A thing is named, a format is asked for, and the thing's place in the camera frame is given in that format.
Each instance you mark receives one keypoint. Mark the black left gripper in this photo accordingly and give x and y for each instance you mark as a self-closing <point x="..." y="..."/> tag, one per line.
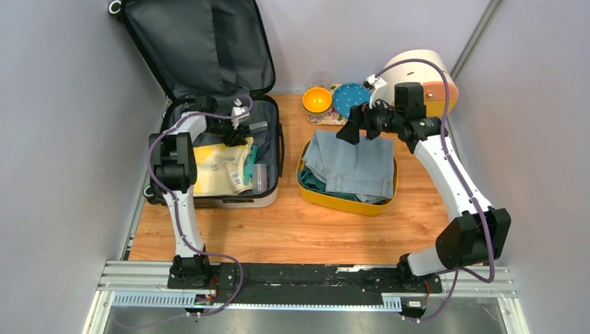
<point x="237" y="137"/>

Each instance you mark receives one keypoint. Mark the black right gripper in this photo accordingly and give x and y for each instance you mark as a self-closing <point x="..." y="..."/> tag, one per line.
<point x="350" y="131"/>

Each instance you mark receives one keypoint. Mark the beige sandal shoe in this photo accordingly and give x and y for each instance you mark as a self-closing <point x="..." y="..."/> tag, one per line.
<point x="221" y="169"/>

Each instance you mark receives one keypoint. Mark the light blue denim jeans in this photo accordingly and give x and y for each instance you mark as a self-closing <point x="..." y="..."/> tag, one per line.
<point x="365" y="168"/>

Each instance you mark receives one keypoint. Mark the dark green garment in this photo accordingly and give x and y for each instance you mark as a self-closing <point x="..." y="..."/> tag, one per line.
<point x="308" y="180"/>

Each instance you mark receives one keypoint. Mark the black white space suitcase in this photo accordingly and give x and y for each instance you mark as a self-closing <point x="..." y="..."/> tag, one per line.
<point x="203" y="54"/>

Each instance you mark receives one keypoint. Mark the yellow plastic basket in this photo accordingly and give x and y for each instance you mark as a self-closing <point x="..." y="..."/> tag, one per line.
<point x="350" y="206"/>

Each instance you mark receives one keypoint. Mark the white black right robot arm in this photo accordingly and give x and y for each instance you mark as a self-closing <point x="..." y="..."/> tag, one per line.
<point x="477" y="230"/>

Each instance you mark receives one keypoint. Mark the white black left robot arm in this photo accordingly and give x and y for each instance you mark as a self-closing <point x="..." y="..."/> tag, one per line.
<point x="173" y="171"/>

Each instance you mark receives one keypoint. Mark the floral placemat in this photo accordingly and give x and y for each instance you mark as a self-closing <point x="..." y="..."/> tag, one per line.
<point x="331" y="117"/>

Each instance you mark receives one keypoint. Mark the blue dotted plate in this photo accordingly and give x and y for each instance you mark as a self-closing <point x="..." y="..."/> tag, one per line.
<point x="349" y="95"/>

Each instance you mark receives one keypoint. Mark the teal tube bottle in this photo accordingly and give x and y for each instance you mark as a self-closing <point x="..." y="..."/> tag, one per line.
<point x="249" y="163"/>

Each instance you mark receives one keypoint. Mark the small yellow bowl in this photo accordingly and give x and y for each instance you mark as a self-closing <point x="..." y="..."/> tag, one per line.
<point x="317" y="100"/>

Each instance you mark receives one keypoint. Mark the clear drinking glass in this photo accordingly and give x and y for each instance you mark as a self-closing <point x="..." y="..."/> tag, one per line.
<point x="321" y="79"/>

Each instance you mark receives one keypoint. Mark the clear plastic cup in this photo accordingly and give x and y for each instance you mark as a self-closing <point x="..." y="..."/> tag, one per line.
<point x="259" y="178"/>

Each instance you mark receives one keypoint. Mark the cream round drawer cabinet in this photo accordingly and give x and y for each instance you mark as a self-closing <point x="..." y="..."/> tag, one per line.
<point x="432" y="83"/>

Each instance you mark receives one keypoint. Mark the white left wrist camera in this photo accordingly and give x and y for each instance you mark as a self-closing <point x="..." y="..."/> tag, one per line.
<point x="243" y="104"/>

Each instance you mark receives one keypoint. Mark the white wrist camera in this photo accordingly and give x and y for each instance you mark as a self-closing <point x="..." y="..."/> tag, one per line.
<point x="376" y="86"/>
<point x="243" y="104"/>

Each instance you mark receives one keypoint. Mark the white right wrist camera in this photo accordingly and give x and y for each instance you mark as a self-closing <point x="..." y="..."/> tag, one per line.
<point x="376" y="86"/>

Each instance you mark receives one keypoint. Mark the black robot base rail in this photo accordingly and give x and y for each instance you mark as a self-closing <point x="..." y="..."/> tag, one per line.
<point x="308" y="285"/>

